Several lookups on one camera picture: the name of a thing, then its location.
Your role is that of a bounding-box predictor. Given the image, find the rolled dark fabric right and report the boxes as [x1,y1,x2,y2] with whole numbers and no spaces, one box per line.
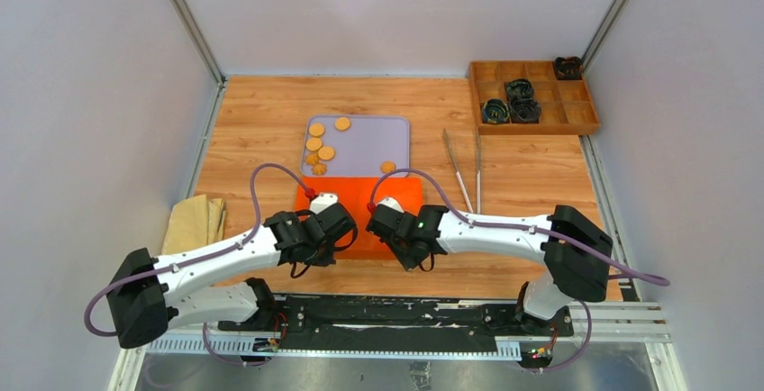
[509,98,541,124]

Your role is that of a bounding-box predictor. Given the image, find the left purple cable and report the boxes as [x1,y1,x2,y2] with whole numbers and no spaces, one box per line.
[83,163,314,368]

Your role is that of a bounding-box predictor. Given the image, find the lavender cookie tray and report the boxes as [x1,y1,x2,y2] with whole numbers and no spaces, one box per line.
[300,114,411,177]

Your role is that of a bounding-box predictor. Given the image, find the orange box lid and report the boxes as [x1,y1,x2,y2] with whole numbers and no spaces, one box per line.
[302,177,424,260]

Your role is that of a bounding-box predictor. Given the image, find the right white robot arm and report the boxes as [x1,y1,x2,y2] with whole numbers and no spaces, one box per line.
[366,197,613,335]

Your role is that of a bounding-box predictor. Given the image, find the yellow cloth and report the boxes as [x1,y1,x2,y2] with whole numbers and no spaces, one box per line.
[161,195,227,255]

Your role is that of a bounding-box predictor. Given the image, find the round yellow biscuit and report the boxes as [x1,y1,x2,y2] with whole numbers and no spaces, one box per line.
[334,116,351,132]
[308,123,325,138]
[305,137,323,152]
[316,146,336,161]

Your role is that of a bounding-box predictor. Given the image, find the rolled dark fabric top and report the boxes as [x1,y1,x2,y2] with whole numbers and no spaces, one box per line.
[504,78,534,101]

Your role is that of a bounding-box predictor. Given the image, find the flower butter cookie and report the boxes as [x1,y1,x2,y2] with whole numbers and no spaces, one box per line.
[305,152,321,166]
[311,162,328,177]

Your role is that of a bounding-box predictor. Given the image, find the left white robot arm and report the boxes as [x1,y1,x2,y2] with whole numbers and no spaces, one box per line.
[106,193,359,349]

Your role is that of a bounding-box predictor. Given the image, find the black object in corner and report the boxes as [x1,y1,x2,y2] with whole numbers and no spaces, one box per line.
[552,56,583,81]

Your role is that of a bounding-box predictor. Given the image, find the flower butter cookie lower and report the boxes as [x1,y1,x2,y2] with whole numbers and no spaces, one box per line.
[311,162,328,177]

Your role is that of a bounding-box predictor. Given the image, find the flower butter cookie upper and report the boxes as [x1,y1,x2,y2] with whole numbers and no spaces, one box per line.
[305,152,321,166]

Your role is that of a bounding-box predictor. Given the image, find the metal tongs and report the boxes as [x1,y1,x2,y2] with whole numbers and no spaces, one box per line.
[441,128,484,215]

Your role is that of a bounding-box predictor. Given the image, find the wooden compartment organizer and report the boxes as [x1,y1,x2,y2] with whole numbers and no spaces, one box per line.
[468,60,601,136]

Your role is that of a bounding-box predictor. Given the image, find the swirl butter cookie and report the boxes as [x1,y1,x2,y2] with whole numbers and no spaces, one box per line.
[379,161,396,174]

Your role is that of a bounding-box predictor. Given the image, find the rolled dark fabric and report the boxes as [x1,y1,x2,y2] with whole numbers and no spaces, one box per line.
[509,98,541,124]
[480,98,511,124]
[504,78,534,101]

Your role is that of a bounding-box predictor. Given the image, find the rolled dark fabric left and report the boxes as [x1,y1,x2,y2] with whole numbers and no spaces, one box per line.
[480,98,511,124]

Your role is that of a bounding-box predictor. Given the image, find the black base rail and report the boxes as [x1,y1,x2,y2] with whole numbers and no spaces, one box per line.
[216,295,574,354]

